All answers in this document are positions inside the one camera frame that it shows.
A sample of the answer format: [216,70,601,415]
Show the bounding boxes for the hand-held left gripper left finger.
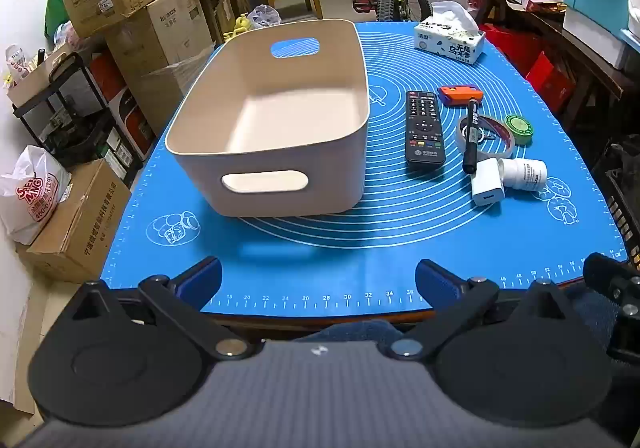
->
[70,255,251,361]

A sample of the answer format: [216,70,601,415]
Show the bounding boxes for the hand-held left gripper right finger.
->
[377,258,571,361]

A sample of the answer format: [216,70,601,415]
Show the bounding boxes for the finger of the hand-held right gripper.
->
[582,252,640,319]

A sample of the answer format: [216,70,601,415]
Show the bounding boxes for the white pill bottle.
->
[500,158,548,189]

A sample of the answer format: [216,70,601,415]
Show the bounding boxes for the black marker pen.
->
[462,98,482,175]

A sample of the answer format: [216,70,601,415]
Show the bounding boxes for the black remote control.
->
[404,90,447,168]

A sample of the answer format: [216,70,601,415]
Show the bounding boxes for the clear tape roll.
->
[458,115,516,160]

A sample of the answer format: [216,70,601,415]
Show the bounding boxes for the beige plastic storage bin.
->
[165,19,371,218]

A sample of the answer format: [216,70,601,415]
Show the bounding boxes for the blue silicone baking mat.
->
[100,21,628,316]

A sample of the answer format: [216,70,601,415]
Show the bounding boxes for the white charger plug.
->
[470,158,506,207]

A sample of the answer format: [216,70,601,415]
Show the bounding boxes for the flat cardboard box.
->
[27,159,132,284]

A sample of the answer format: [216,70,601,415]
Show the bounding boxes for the green round tin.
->
[502,114,534,145]

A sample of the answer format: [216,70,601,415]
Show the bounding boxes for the red and white appliance box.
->
[90,53,156,149]

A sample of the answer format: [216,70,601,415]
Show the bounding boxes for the orange utility knife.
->
[438,85,483,108]

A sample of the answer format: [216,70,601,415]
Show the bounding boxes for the white plastic shopping bag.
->
[0,145,72,245]

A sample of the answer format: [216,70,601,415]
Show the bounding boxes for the black metal cart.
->
[12,51,146,174]

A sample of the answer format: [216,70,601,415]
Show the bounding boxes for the red gift boxes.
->
[480,23,576,114]

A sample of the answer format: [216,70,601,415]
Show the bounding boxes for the dark wooden side table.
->
[470,0,640,129]

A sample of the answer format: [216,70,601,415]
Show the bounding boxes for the large wrapped cardboard box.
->
[105,0,216,134]

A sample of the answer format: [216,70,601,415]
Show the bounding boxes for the white tissue pack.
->
[414,1,487,65]

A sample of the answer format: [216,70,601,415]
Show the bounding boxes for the yellow plastic jug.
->
[222,13,251,42]

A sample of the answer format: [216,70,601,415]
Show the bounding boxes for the clear crumpled plastic bag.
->
[247,4,283,26]

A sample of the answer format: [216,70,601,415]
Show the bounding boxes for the green bag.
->
[44,0,71,42]

